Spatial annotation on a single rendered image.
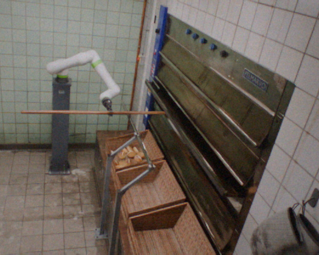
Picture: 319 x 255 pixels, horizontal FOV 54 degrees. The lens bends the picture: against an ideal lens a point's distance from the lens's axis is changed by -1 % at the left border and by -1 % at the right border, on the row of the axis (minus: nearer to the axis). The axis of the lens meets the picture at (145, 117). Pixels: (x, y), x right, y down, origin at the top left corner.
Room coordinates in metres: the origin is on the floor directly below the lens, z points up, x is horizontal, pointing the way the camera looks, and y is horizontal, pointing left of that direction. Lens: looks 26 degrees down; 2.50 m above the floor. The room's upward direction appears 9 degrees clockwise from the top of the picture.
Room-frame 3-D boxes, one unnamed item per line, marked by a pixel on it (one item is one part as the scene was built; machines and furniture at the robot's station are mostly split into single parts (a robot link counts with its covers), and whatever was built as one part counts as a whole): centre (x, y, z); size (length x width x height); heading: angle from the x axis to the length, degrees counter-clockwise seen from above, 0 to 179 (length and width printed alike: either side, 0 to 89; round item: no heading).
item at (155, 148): (2.81, 0.07, 0.72); 0.56 x 0.49 x 0.28; 19
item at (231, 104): (2.35, -0.37, 1.80); 1.79 x 0.11 x 0.19; 18
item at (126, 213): (2.24, -0.12, 0.72); 0.56 x 0.49 x 0.28; 19
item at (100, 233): (2.46, 0.20, 0.59); 1.27 x 0.31 x 1.17; 18
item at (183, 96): (2.35, -0.37, 1.54); 1.79 x 0.11 x 0.19; 18
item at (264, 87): (2.36, -0.39, 1.99); 1.80 x 0.08 x 0.21; 18
